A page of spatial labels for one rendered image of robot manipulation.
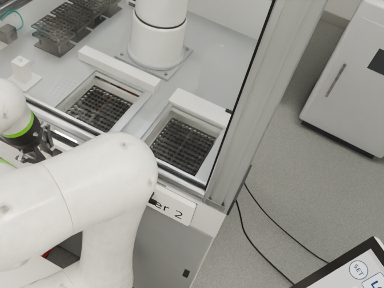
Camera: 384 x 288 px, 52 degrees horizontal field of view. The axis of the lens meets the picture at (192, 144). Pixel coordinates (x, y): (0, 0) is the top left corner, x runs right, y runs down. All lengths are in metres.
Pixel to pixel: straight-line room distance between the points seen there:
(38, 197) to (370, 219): 2.36
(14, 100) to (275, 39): 0.55
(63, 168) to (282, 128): 2.44
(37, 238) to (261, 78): 0.51
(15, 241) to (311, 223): 2.11
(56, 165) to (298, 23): 0.46
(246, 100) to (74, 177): 0.45
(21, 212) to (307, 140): 2.53
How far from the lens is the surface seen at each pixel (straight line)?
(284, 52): 0.77
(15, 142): 1.05
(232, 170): 1.02
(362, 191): 2.81
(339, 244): 2.49
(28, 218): 0.52
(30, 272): 1.19
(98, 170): 0.54
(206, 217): 1.22
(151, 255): 1.61
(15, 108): 0.93
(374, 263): 0.99
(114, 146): 0.56
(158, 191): 1.20
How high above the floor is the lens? 1.92
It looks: 48 degrees down
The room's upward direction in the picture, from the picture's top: 15 degrees clockwise
